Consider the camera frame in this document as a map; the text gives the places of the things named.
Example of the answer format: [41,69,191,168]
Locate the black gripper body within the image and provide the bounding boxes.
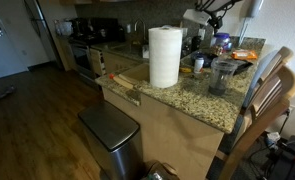
[206,11,225,28]

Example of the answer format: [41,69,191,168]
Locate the white bottle purple cap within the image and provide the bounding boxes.
[193,56,206,75]

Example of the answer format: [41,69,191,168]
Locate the black countertop appliance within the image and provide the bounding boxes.
[190,34,202,53]

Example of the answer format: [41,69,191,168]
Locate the dark blue bowl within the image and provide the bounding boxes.
[190,51,219,69]

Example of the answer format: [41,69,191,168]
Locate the white countertop container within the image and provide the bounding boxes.
[54,19,74,37]

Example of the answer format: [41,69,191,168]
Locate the clear jar blue lid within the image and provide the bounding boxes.
[210,32,234,52]

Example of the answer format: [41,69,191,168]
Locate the clear bag of nuts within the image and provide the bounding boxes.
[210,45,225,58]

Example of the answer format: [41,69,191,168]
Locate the orange snack package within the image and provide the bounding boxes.
[231,49,259,62]

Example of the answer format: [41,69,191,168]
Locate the black plastic tray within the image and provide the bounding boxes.
[227,59,254,76]

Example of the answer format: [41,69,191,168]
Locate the clear plastic blender cup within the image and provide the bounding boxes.
[208,59,239,97]

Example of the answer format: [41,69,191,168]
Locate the white paper towel roll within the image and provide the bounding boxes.
[148,26,184,89]

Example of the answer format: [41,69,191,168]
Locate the wooden chair grey backrest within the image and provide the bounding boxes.
[241,46,295,118]

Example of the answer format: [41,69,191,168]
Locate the metal sink faucet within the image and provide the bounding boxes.
[133,19,148,44]

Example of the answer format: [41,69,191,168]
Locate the wooden cutting board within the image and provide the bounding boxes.
[118,62,151,86]

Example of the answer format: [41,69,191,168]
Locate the beige sink cabinet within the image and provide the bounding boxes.
[88,46,145,78]

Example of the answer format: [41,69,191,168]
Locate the large wooden chair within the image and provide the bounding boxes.
[216,64,295,180]

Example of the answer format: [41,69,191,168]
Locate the beige kitchen island cabinet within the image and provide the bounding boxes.
[101,86,225,180]

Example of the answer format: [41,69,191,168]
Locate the black stove oven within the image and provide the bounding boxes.
[68,18,121,84]

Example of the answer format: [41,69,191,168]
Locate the stainless steel trash can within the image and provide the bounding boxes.
[77,100,145,180]

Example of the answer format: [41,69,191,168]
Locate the black bag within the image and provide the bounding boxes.
[269,134,295,180]

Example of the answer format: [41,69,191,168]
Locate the stainless steel refrigerator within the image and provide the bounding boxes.
[21,0,66,70]

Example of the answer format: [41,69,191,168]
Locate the white door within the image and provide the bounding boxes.
[0,0,30,82]

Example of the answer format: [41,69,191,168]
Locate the dark shoes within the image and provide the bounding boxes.
[0,84,18,101]

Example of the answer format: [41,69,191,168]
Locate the white wall outlet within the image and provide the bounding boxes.
[197,28,207,41]

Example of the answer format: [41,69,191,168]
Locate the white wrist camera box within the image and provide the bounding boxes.
[182,8,212,26]

